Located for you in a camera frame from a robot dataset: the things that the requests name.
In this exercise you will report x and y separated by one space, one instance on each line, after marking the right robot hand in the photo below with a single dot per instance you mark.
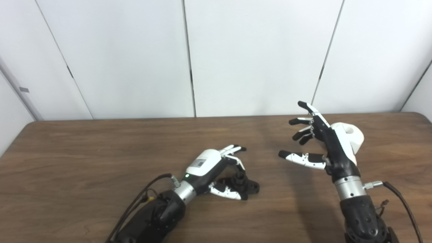
337 152

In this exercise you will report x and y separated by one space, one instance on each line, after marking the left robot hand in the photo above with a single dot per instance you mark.
204 167

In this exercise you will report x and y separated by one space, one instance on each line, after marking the round white piece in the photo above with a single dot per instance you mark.
356 138

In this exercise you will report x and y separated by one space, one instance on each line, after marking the black flanged holder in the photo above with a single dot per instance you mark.
248 186

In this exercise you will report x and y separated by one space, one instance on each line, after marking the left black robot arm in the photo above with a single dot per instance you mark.
148 219

